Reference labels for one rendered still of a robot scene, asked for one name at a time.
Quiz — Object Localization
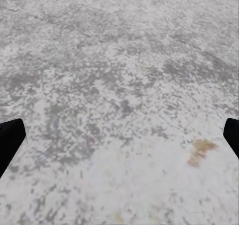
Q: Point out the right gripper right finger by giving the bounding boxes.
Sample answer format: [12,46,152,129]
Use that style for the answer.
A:
[223,118,239,158]

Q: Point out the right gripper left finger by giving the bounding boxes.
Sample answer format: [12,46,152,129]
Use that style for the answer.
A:
[0,118,26,178]

